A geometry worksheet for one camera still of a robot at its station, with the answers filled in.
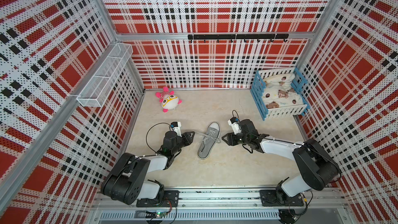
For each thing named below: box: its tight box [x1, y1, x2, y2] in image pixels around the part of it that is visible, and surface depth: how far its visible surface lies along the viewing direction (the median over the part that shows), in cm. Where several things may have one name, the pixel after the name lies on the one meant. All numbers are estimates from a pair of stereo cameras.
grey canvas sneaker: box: [197, 121, 221, 160], surface depth 92 cm
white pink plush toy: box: [155, 86, 183, 113], surface depth 109 cm
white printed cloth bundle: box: [261, 73, 305, 109], surface depth 107 cm
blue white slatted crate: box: [249, 67, 311, 122], surface depth 107 cm
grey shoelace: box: [193, 130, 221, 145], surface depth 93 cm
